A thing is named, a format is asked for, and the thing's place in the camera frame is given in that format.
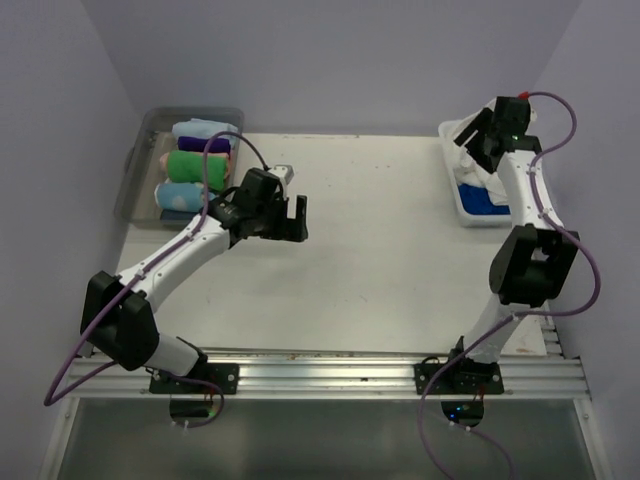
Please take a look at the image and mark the white towel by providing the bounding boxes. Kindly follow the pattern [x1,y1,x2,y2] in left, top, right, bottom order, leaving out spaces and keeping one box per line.
[451,97,541,214]

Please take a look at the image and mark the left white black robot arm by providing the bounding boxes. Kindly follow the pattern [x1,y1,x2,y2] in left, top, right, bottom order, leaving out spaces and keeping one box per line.
[81,165,308,393]

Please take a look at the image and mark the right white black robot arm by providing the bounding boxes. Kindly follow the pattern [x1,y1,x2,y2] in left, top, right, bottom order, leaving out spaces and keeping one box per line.
[445,96,577,393]

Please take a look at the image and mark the blue crumpled towel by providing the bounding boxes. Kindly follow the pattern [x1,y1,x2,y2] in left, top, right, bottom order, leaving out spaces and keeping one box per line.
[458,184,510,216]

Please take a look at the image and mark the white plastic basket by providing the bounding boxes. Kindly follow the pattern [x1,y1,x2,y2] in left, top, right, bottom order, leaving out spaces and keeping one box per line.
[438,120,511,228]

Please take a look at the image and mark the blue cloud pattern towel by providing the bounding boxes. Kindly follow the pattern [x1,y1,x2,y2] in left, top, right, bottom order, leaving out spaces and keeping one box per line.
[154,182,216,213]

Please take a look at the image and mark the green rolled towel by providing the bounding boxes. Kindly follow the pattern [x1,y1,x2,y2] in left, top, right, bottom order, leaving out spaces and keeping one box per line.
[165,149,224,191]

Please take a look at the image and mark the purple rolled towel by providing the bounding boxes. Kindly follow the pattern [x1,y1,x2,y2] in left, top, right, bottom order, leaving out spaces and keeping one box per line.
[177,136,232,154]

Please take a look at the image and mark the light blue rolled towel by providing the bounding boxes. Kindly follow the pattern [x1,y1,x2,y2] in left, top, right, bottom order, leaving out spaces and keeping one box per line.
[171,118,240,140]

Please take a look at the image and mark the pink rolled towel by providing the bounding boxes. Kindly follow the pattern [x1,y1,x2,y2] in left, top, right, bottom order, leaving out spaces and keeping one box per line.
[158,150,232,181]

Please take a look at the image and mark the grey plastic tray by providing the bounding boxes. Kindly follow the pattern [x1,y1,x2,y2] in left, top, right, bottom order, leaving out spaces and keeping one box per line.
[114,106,244,231]

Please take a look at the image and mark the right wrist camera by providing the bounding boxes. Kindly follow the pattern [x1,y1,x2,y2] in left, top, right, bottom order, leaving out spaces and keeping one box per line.
[517,91,537,123]

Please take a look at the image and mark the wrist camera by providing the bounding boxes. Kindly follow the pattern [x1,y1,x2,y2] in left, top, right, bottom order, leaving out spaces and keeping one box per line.
[269,164,295,186]
[517,91,537,123]

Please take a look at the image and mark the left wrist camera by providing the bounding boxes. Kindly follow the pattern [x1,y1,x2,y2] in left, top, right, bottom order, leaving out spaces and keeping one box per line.
[269,164,295,186]

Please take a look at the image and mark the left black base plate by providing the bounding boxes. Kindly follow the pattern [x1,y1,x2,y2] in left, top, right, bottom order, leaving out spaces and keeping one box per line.
[149,362,240,395]

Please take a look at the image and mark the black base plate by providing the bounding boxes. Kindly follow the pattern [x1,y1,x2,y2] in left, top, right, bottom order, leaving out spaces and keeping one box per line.
[413,360,505,395]
[149,362,240,395]

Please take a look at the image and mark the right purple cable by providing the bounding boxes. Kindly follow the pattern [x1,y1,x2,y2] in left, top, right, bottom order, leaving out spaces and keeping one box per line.
[417,91,601,480]

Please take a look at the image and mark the purple cable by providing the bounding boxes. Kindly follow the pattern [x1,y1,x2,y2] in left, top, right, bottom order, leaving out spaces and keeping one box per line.
[417,91,601,480]
[43,132,274,429]

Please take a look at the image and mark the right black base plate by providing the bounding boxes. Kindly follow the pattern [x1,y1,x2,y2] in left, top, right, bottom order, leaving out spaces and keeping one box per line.
[413,360,505,395]

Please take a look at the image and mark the aluminium mounting rail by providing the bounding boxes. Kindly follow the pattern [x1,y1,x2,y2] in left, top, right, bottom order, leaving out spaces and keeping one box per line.
[64,349,594,401]

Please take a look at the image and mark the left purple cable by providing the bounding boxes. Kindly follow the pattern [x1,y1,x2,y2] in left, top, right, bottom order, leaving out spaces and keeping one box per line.
[43,132,274,429]

